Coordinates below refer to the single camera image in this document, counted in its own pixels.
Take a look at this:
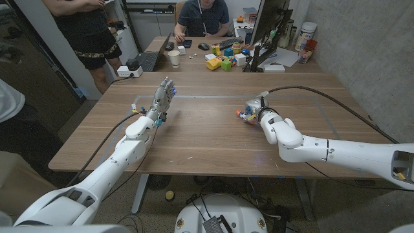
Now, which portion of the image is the black power adapter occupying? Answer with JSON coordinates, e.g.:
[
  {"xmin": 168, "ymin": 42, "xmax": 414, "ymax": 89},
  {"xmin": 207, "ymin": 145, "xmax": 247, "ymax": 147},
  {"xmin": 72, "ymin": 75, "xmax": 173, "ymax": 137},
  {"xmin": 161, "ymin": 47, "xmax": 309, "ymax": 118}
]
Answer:
[{"xmin": 125, "ymin": 58, "xmax": 140, "ymax": 71}]

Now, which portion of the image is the white paper sheet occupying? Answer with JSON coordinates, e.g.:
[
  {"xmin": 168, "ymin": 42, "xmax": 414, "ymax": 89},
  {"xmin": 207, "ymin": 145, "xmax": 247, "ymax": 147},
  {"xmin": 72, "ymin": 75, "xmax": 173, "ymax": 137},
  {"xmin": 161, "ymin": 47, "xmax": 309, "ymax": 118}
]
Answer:
[{"xmin": 258, "ymin": 47, "xmax": 300, "ymax": 69}]

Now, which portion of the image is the black laptop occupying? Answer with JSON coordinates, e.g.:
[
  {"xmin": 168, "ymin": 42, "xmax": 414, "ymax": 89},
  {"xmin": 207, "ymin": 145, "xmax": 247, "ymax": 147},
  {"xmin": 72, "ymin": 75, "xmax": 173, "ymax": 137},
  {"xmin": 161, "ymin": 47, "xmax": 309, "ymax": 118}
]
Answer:
[{"xmin": 134, "ymin": 32, "xmax": 172, "ymax": 72}]

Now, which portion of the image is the round black fan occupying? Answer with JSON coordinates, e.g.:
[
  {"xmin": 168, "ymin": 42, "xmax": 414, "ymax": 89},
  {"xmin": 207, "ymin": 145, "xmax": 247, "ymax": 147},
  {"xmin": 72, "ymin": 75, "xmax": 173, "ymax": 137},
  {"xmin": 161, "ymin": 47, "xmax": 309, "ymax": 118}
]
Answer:
[{"xmin": 147, "ymin": 174, "xmax": 173, "ymax": 191}]

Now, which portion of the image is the grey finned box on torso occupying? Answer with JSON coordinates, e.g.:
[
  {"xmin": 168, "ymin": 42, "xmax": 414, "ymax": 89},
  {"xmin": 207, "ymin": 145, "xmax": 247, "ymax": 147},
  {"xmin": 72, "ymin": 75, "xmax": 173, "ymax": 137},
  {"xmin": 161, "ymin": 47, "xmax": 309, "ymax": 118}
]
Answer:
[{"xmin": 202, "ymin": 215, "xmax": 233, "ymax": 233}]

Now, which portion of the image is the person in white shirt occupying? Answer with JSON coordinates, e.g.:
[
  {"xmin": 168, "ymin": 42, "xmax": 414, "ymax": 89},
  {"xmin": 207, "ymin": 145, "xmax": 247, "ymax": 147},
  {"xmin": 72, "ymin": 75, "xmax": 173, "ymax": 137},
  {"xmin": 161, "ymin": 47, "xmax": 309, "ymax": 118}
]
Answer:
[{"xmin": 0, "ymin": 79, "xmax": 64, "ymax": 172}]

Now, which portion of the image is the large white cube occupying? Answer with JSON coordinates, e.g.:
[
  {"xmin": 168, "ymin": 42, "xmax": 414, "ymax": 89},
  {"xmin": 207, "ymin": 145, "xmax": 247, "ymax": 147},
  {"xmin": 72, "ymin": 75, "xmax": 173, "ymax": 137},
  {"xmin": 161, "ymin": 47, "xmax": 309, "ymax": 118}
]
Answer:
[{"xmin": 234, "ymin": 52, "xmax": 247, "ymax": 67}]

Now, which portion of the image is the black computer monitor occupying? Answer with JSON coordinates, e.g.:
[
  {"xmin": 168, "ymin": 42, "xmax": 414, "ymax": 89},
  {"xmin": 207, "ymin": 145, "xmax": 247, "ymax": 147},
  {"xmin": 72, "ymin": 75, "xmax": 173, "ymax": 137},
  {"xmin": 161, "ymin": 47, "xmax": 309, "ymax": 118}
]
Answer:
[{"xmin": 242, "ymin": 0, "xmax": 294, "ymax": 72}]

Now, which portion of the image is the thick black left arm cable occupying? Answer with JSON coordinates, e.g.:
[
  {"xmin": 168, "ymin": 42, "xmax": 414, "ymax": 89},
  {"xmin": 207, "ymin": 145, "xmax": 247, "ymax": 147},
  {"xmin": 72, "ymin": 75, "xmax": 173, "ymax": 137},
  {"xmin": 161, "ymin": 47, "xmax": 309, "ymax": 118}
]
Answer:
[{"xmin": 64, "ymin": 112, "xmax": 146, "ymax": 192}]

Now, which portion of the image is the grey table leg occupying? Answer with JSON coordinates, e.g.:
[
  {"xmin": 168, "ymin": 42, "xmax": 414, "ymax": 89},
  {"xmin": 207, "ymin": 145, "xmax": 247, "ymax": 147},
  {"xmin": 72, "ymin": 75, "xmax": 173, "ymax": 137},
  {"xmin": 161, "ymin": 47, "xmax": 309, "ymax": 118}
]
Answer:
[
  {"xmin": 294, "ymin": 177, "xmax": 316, "ymax": 222},
  {"xmin": 131, "ymin": 174, "xmax": 150, "ymax": 214}
]

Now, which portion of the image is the orange and white glue stick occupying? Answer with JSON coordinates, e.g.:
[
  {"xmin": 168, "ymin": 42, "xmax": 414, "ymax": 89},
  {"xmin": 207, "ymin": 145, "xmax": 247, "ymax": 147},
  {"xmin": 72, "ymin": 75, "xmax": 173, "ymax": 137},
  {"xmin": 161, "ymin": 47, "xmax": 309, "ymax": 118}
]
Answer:
[{"xmin": 235, "ymin": 109, "xmax": 257, "ymax": 126}]

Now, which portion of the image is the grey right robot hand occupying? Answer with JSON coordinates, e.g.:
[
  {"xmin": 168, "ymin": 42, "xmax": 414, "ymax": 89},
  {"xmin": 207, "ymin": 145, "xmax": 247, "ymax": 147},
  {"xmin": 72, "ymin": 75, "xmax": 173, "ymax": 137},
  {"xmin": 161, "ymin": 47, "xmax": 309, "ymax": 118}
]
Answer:
[{"xmin": 239, "ymin": 95, "xmax": 270, "ymax": 126}]

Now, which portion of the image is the clear storage box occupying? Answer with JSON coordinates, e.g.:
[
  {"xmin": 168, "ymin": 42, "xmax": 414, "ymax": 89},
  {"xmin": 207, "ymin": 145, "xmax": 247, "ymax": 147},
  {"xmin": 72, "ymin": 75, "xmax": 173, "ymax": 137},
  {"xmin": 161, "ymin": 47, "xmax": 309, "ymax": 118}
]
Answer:
[{"xmin": 242, "ymin": 6, "xmax": 259, "ymax": 23}]

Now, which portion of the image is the white paper cup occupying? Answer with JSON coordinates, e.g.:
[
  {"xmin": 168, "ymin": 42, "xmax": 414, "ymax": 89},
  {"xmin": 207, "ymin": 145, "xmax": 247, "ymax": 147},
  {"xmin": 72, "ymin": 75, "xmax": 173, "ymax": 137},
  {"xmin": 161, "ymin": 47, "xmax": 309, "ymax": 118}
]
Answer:
[{"xmin": 167, "ymin": 50, "xmax": 181, "ymax": 69}]

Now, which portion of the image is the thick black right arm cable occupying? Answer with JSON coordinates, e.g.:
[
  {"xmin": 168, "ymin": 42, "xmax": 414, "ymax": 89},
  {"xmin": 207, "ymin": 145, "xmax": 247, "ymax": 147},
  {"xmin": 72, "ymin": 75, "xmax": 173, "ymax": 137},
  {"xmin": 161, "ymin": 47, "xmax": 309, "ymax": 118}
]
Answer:
[{"xmin": 260, "ymin": 85, "xmax": 400, "ymax": 145}]

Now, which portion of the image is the beige box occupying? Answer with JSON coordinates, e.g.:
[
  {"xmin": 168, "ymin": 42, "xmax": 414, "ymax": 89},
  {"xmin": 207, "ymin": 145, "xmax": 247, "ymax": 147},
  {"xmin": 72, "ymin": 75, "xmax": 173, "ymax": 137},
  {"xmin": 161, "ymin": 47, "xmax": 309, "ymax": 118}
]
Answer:
[{"xmin": 0, "ymin": 153, "xmax": 58, "ymax": 215}]

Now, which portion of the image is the standing person in black clothes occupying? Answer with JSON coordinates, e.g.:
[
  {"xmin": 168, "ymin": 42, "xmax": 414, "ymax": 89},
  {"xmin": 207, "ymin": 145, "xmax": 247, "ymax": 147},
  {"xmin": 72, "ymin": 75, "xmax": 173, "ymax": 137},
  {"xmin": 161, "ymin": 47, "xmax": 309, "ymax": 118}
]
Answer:
[{"xmin": 41, "ymin": 0, "xmax": 123, "ymax": 94}]

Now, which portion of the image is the jar with red lid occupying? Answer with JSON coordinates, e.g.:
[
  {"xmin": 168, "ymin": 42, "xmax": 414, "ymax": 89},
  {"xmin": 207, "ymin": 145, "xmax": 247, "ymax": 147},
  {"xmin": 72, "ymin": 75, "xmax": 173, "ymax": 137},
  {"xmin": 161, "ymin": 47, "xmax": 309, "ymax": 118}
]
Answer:
[{"xmin": 298, "ymin": 39, "xmax": 318, "ymax": 64}]

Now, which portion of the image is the seated person in dark shirt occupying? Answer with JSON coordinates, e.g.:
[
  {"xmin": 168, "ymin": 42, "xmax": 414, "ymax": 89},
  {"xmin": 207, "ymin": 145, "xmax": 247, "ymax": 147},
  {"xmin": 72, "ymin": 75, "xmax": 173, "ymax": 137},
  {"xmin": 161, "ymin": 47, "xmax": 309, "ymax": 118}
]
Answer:
[{"xmin": 173, "ymin": 0, "xmax": 230, "ymax": 45}]

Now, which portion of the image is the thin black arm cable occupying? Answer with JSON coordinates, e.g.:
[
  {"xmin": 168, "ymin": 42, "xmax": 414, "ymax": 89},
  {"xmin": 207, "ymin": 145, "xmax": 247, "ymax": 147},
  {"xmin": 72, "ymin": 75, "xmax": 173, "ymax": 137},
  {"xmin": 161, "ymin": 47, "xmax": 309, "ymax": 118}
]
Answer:
[
  {"xmin": 304, "ymin": 161, "xmax": 414, "ymax": 192},
  {"xmin": 102, "ymin": 126, "xmax": 160, "ymax": 202}
]

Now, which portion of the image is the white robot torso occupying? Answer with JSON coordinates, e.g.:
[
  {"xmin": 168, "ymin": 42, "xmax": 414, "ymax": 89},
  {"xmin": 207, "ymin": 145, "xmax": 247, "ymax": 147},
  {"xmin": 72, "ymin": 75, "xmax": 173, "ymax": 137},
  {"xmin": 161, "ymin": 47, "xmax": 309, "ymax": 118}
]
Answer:
[{"xmin": 174, "ymin": 193, "xmax": 268, "ymax": 233}]

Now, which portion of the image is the brown office chair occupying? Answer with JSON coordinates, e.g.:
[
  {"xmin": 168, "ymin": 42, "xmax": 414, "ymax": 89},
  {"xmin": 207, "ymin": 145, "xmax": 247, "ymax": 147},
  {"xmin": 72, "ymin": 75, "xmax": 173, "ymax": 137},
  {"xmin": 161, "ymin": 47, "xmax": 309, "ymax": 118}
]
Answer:
[{"xmin": 173, "ymin": 1, "xmax": 187, "ymax": 35}]

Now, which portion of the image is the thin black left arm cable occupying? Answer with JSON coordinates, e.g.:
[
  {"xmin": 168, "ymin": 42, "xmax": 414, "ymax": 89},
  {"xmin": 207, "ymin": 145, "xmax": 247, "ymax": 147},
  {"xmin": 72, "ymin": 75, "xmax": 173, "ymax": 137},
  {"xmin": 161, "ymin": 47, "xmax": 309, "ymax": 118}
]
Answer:
[{"xmin": 102, "ymin": 126, "xmax": 160, "ymax": 202}]

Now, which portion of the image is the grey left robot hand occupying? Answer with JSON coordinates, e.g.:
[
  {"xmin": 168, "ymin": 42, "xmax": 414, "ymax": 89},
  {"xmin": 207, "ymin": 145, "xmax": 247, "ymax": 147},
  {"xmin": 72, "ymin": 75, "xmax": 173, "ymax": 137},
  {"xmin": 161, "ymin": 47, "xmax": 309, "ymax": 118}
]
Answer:
[{"xmin": 146, "ymin": 76, "xmax": 177, "ymax": 124}]

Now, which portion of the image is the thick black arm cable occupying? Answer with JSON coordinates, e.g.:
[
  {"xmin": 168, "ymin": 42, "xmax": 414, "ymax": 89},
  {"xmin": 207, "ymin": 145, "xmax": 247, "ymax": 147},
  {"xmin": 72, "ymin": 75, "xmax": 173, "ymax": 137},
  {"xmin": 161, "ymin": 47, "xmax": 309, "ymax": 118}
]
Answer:
[
  {"xmin": 64, "ymin": 112, "xmax": 146, "ymax": 192},
  {"xmin": 260, "ymin": 85, "xmax": 400, "ymax": 145}
]

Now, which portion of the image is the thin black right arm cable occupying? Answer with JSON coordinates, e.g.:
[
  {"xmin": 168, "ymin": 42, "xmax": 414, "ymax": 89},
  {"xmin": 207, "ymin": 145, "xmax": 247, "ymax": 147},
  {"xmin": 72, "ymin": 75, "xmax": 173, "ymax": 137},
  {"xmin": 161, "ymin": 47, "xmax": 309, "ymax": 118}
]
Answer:
[{"xmin": 304, "ymin": 161, "xmax": 414, "ymax": 192}]

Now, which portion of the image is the yellow toy cylinder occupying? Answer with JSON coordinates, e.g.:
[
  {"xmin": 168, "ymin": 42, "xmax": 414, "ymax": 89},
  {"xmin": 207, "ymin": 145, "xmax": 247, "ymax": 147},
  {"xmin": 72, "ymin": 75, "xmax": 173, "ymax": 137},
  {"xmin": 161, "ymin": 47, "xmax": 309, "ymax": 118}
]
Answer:
[{"xmin": 205, "ymin": 56, "xmax": 224, "ymax": 71}]

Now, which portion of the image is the white canister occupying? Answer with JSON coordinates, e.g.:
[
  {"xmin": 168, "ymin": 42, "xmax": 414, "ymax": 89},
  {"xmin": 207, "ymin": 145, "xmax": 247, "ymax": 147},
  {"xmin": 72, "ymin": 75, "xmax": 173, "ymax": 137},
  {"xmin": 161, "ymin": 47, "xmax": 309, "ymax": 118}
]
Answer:
[{"xmin": 294, "ymin": 21, "xmax": 318, "ymax": 52}]

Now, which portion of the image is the dark tall bottle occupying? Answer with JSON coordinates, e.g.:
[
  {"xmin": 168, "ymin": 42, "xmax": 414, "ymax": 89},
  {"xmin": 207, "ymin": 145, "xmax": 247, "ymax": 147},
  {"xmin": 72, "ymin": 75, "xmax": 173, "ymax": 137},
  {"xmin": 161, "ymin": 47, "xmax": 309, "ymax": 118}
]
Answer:
[{"xmin": 279, "ymin": 19, "xmax": 295, "ymax": 49}]

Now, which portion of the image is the flat white box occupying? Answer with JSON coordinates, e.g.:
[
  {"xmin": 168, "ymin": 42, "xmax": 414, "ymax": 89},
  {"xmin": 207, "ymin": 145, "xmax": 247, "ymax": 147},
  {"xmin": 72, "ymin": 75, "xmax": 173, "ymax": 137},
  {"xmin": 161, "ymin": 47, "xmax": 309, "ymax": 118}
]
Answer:
[{"xmin": 262, "ymin": 63, "xmax": 286, "ymax": 73}]

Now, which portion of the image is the black keyboard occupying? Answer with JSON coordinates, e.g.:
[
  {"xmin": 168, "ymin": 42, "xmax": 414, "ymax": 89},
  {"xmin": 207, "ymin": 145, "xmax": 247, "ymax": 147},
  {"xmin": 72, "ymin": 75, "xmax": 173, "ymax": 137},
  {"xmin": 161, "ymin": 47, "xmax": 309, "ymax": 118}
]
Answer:
[{"xmin": 215, "ymin": 36, "xmax": 244, "ymax": 51}]

